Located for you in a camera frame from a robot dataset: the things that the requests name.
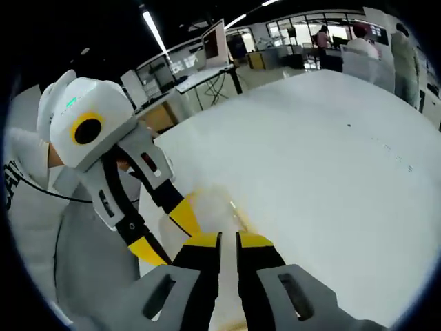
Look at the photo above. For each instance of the person's left hand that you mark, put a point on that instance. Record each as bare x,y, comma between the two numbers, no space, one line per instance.
123,163

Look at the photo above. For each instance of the white desk with black legs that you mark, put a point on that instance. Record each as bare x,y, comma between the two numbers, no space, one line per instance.
203,77

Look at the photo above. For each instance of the large monitor screen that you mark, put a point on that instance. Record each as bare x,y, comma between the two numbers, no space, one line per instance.
215,45

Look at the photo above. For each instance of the wooden cabinet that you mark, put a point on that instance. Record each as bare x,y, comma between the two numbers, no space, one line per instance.
162,117

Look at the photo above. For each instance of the small black screen on stand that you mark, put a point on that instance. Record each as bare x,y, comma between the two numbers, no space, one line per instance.
291,32

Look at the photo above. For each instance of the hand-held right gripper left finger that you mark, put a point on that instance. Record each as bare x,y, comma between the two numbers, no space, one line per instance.
196,282

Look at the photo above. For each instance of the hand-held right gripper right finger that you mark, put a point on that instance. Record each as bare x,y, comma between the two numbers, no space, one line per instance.
262,282

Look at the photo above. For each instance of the yellow cabinet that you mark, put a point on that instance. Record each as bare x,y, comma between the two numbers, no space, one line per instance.
256,60

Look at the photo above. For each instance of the long ceiling light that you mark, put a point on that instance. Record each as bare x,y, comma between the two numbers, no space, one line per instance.
155,29
237,20

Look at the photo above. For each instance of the person's light grey clothing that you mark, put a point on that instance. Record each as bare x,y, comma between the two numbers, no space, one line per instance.
79,258

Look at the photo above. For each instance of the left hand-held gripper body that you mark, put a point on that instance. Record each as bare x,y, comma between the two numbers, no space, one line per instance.
89,110

